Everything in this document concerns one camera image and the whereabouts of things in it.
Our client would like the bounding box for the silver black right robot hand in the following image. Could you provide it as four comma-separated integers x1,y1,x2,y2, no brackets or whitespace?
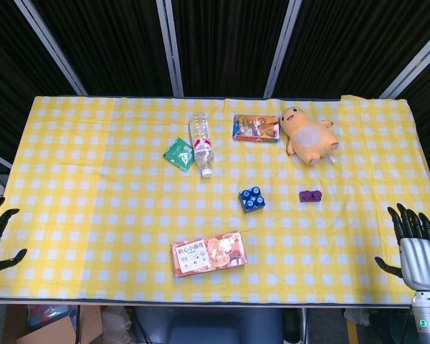
374,203,430,292

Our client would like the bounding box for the purple two-stud toy brick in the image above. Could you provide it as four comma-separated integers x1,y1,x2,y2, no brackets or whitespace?
298,189,324,204

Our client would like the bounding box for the brown cardboard box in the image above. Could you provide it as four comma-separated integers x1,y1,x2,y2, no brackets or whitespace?
16,304,103,344

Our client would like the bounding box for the yellow white checkered tablecloth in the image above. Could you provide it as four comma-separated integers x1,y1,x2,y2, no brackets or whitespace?
0,95,430,306

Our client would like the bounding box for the yellow plush toy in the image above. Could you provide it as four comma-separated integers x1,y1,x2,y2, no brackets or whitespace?
279,106,340,166

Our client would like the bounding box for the blue four-stud toy brick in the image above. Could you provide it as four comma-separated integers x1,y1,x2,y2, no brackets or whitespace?
238,186,266,214

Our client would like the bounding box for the green foil packet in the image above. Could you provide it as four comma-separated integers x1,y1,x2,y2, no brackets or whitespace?
163,137,196,173

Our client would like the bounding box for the small orange snack box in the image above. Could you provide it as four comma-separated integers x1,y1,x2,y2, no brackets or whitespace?
232,114,282,143

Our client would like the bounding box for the large orange cookie box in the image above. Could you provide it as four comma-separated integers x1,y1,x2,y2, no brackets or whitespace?
170,231,249,277

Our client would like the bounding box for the blue chair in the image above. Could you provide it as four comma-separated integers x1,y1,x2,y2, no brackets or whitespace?
134,306,284,344

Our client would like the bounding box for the clear plastic water bottle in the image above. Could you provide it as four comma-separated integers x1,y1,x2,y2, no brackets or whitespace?
188,111,216,178

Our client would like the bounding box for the white partition post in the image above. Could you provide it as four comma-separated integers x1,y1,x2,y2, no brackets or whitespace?
263,0,302,98
378,34,430,100
155,0,186,97
13,0,88,96

